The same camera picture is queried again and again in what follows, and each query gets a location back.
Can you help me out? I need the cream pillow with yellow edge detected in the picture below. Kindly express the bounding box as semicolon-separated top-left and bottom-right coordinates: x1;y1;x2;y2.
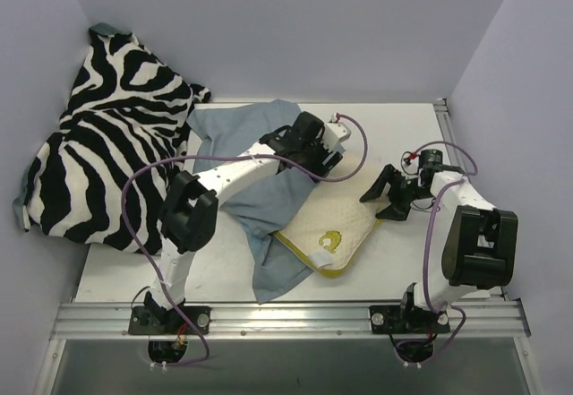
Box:
274;162;388;279

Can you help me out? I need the blue-grey fabric pillowcase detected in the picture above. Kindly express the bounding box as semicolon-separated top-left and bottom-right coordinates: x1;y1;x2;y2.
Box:
188;99;316;304

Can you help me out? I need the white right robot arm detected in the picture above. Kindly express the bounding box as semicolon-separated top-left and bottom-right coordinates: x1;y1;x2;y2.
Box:
360;149;518;331

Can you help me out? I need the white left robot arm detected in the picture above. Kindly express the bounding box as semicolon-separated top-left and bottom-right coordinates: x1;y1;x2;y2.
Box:
143;111;351;333

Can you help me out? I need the zebra print cushion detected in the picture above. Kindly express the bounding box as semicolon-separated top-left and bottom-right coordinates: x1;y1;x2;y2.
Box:
13;23;211;254

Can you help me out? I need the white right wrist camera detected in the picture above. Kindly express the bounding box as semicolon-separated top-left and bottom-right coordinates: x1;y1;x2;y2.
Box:
400;151;418;167

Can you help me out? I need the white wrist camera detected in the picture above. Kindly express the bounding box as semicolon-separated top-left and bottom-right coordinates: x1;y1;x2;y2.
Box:
322;113;352;149
400;151;418;167

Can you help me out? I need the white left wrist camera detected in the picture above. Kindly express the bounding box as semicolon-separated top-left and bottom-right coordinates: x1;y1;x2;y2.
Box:
322;113;352;149

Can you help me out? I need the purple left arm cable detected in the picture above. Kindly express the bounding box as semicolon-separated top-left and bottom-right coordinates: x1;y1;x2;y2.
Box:
120;113;370;365

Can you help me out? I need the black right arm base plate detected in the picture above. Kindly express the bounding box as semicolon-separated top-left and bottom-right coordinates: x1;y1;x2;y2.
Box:
369;305;450;335

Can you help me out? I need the aluminium extrusion rail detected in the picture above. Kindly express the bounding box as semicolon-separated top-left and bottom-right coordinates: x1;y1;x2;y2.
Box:
51;297;531;341

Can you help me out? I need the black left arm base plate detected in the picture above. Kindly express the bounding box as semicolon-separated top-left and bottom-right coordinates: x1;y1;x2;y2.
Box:
127;305;211;336

